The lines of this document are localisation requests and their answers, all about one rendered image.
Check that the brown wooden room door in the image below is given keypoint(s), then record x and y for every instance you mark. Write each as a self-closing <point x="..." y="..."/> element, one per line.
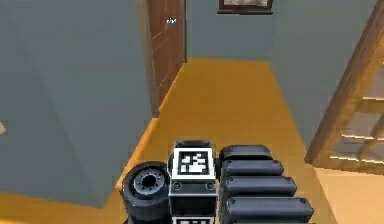
<point x="166" y="50"/>

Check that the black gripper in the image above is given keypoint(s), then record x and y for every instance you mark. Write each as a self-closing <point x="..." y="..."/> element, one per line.
<point x="146" y="190"/>

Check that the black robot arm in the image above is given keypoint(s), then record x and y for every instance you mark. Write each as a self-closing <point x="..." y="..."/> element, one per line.
<point x="256" y="186"/>

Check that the dark framed wall picture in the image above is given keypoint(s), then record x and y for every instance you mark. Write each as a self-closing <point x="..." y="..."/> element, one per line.
<point x="245" y="5"/>

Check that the wooden framed glass door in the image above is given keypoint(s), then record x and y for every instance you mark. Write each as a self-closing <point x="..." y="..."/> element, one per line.
<point x="356" y="110"/>

